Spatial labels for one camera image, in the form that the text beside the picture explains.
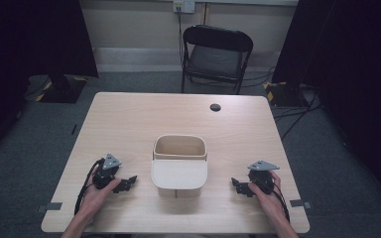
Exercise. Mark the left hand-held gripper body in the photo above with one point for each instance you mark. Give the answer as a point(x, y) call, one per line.
point(104, 175)

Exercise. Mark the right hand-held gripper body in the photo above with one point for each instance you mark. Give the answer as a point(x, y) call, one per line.
point(263, 175)

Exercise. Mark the beige bin with half lid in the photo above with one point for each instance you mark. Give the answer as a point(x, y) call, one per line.
point(179, 172)

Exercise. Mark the person's left hand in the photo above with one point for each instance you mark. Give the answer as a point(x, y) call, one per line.
point(97, 198)

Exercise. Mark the person's right hand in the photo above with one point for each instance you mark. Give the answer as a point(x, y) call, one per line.
point(268, 201)

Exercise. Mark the grey tape strip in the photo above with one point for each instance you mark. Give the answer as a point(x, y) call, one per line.
point(300, 203)
point(50, 207)

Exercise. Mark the small dark floor object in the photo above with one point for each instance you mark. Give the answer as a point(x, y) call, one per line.
point(74, 129)

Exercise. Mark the black stand base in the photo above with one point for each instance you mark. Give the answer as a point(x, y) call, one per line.
point(282, 94)
point(63, 91)

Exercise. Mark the black folding chair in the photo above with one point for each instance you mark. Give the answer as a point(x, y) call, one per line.
point(216, 56)

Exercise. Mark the dark curtain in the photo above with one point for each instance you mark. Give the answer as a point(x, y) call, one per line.
point(350, 66)
point(23, 39)

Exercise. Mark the white wall outlet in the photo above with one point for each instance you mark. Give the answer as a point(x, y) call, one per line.
point(184, 5)

